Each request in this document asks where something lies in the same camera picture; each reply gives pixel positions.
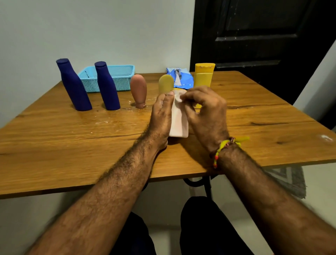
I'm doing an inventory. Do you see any person's right forearm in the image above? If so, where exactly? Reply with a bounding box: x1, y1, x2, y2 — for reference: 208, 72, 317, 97
215, 143, 336, 255

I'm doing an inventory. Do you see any person's left hand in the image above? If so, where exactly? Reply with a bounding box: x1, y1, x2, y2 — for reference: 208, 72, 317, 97
146, 91, 175, 152

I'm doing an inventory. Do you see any tall yellow tube bottle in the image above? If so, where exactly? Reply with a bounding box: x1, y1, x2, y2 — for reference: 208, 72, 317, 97
193, 63, 216, 109

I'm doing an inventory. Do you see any colourful thread wristband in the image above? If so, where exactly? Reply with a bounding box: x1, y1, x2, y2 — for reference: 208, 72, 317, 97
210, 136, 250, 169

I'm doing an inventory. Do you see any black metal table frame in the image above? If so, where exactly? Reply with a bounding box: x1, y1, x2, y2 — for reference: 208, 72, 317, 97
183, 175, 214, 199

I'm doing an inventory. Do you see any person's right hand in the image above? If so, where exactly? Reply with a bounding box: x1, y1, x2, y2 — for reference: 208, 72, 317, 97
180, 86, 230, 154

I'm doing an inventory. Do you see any person's left leg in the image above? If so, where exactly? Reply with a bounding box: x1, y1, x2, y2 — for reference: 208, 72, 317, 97
110, 211, 157, 255

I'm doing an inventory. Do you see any small yellow oval bottle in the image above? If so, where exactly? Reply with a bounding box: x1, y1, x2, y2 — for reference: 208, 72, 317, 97
158, 74, 175, 95

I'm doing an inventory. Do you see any black wooden door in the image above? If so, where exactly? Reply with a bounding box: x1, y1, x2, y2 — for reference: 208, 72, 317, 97
190, 0, 336, 105

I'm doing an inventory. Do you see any person's leg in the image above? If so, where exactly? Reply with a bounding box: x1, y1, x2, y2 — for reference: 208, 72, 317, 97
110, 211, 157, 255
180, 196, 254, 255

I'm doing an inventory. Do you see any light blue plastic basket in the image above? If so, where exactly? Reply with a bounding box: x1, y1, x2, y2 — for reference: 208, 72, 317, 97
78, 65, 135, 93

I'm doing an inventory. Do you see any grey patterned floor mat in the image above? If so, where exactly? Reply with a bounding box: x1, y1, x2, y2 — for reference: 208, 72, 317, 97
264, 166, 307, 199

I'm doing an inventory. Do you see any dark blue plastic bottle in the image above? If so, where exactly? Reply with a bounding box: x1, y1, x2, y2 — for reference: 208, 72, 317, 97
95, 61, 121, 111
56, 58, 93, 111

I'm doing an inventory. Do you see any person's right leg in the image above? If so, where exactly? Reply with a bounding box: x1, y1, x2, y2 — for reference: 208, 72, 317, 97
180, 196, 254, 255

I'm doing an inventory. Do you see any blue plastic packet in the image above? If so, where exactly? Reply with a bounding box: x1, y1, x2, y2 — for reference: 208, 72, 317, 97
166, 67, 195, 90

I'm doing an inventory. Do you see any brown plastic tube bottle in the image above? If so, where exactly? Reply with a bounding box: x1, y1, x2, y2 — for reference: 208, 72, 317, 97
130, 74, 148, 109

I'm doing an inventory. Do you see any person's left forearm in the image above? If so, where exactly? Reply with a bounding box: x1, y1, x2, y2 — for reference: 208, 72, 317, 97
26, 133, 168, 255

